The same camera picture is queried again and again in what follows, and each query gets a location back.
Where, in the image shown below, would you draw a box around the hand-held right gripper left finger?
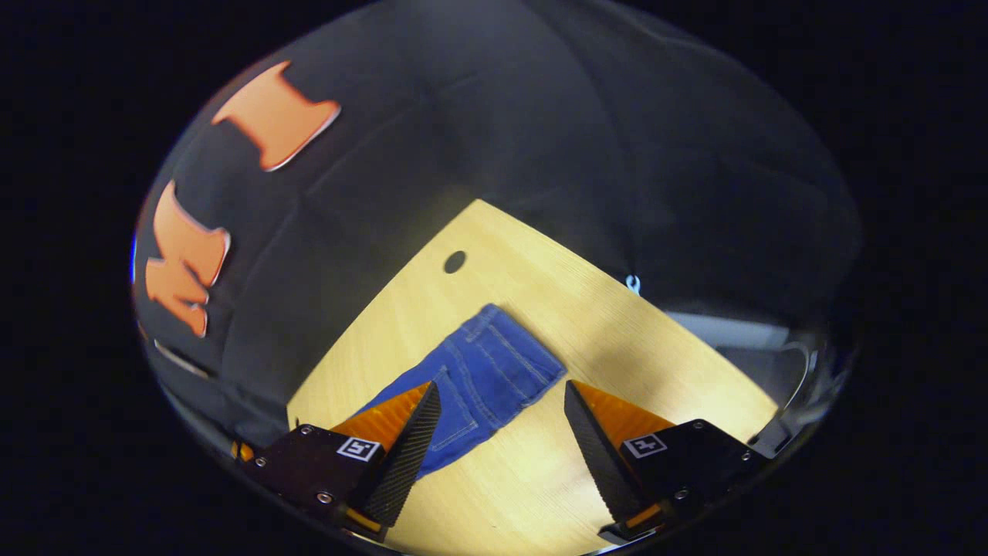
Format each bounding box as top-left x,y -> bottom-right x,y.
232,380 -> 442,541

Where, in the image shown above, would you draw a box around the blue denim jeans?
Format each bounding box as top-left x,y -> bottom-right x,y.
351,303 -> 568,481

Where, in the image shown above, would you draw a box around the black backdrop cloth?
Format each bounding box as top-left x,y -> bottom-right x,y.
131,0 -> 861,449

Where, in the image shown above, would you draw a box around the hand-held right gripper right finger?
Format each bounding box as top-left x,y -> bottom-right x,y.
563,378 -> 773,541

